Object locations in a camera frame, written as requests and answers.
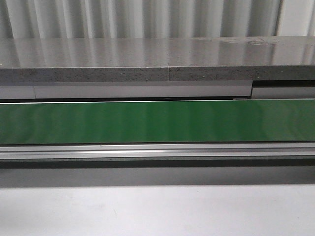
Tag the grey granite counter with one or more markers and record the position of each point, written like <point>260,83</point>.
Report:
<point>276,67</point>

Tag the green conveyor belt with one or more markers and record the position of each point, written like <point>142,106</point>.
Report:
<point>157,122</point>

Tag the white corrugated curtain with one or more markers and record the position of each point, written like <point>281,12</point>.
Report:
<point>155,18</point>

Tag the aluminium conveyor frame rail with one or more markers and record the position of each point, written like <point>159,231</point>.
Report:
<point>160,151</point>

